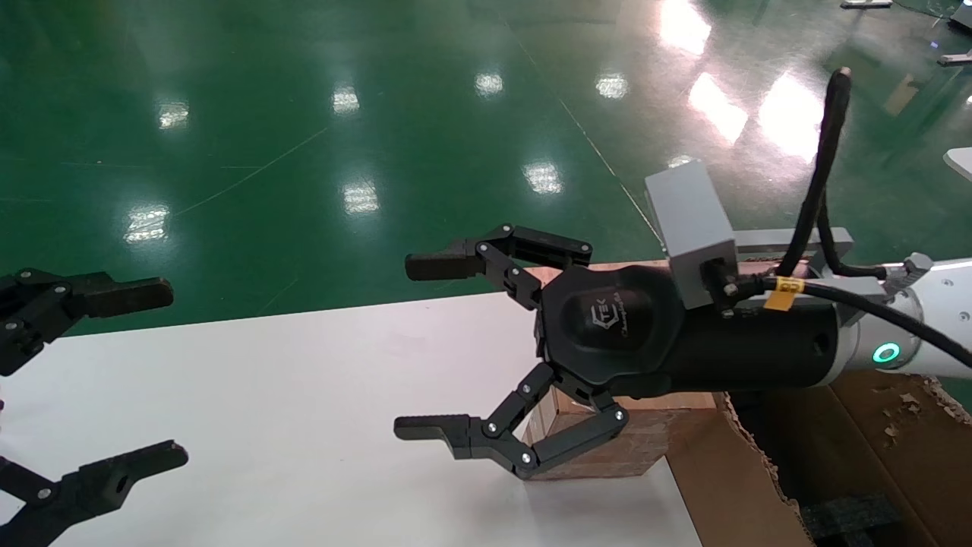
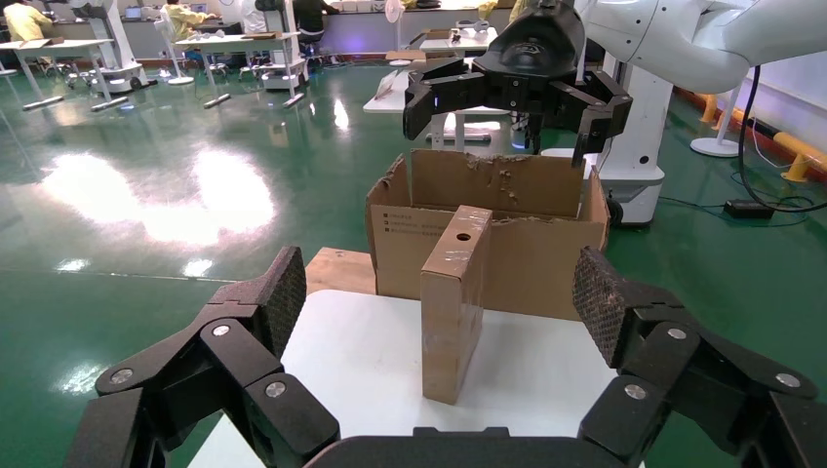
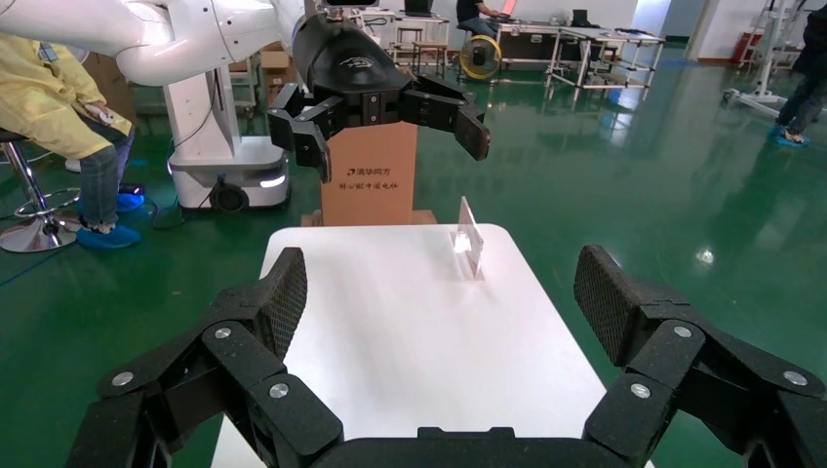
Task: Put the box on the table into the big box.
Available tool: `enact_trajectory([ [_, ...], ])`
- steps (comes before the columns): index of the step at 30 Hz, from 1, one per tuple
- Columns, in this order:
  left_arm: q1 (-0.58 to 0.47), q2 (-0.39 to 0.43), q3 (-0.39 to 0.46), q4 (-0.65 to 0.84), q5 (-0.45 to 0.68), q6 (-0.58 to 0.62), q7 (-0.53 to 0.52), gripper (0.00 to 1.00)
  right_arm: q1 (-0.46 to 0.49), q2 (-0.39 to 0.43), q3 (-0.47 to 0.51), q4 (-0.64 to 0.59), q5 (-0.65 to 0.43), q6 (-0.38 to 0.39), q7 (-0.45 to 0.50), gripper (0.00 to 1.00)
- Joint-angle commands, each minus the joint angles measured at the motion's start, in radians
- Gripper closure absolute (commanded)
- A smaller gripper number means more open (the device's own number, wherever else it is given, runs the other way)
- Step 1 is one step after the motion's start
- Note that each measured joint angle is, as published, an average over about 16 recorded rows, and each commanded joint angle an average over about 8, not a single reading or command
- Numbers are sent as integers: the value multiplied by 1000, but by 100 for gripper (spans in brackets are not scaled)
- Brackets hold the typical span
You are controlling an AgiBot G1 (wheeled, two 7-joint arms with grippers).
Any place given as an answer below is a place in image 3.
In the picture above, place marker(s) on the plywood board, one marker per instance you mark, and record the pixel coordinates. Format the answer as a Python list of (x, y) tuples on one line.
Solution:
[(310, 218)]

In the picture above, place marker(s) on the person in yellow coat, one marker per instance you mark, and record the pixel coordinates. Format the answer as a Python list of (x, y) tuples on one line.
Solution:
[(45, 97)]

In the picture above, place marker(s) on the pipe frame work table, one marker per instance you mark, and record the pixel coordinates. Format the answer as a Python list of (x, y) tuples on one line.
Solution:
[(607, 33)]

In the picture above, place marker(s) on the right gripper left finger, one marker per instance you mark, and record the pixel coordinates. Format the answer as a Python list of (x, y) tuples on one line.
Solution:
[(213, 387)]

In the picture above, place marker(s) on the wooden stool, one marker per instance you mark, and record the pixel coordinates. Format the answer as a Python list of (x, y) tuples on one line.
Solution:
[(408, 42), (431, 55)]

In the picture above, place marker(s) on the brown carton with logo print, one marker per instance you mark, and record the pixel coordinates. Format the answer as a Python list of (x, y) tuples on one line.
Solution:
[(368, 155)]

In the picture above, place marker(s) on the chrome bar stool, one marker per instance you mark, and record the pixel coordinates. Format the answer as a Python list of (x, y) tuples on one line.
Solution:
[(32, 236)]

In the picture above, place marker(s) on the black laptop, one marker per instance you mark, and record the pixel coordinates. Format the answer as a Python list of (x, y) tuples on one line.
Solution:
[(418, 8)]

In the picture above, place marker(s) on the white robot mobile base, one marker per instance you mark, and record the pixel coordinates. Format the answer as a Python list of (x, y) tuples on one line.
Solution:
[(220, 174)]

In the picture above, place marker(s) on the stacked cardboard boxes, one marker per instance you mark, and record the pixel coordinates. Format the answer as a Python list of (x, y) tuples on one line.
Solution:
[(274, 64)]

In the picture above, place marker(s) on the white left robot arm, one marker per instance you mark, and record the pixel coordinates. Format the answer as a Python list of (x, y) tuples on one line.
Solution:
[(194, 39)]

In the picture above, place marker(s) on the white wheeled stand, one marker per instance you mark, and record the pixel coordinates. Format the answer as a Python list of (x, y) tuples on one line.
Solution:
[(752, 98)]

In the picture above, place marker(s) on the black flight case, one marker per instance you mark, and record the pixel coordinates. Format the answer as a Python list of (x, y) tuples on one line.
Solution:
[(526, 46)]

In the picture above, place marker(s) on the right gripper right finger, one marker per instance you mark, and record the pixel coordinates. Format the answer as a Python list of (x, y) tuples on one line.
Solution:
[(685, 368)]

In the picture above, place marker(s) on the person in dark clothes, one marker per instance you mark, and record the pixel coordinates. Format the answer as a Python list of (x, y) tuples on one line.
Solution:
[(801, 97)]

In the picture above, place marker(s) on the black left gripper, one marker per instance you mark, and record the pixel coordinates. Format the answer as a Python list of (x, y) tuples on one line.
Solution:
[(349, 64)]

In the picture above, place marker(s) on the person in black shirt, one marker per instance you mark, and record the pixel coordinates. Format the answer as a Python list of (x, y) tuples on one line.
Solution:
[(475, 16)]

